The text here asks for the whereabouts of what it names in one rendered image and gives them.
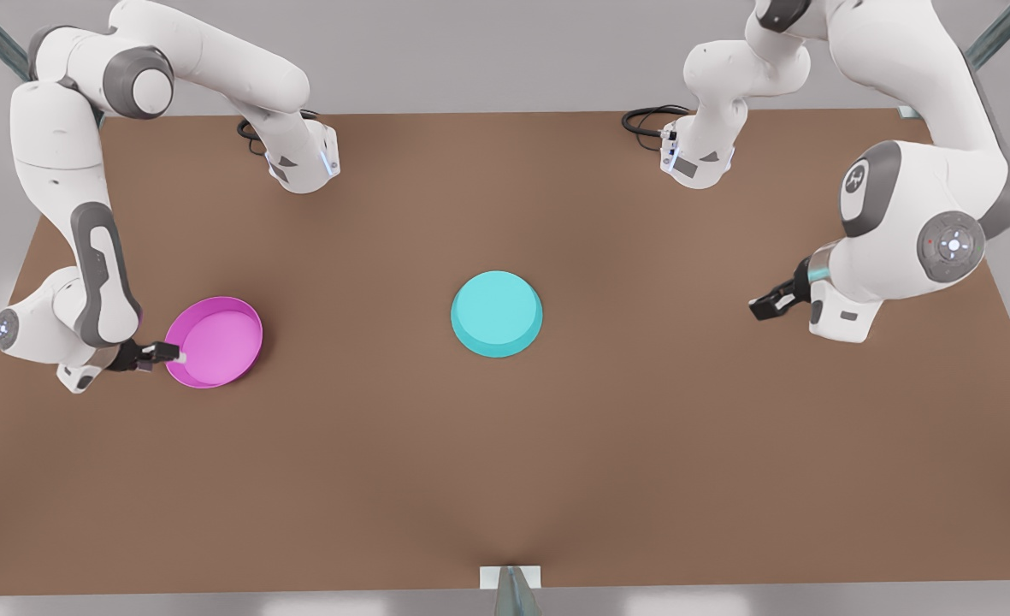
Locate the pink plate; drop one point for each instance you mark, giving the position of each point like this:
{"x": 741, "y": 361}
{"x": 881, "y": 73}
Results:
{"x": 214, "y": 342}

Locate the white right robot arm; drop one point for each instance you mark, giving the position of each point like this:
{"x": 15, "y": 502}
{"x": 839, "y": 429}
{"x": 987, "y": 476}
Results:
{"x": 60, "y": 154}

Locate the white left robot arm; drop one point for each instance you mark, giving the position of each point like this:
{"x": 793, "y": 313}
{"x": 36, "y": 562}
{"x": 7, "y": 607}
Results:
{"x": 906, "y": 205}

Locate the blue plate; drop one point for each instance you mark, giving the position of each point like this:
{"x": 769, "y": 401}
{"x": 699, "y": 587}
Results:
{"x": 496, "y": 313}

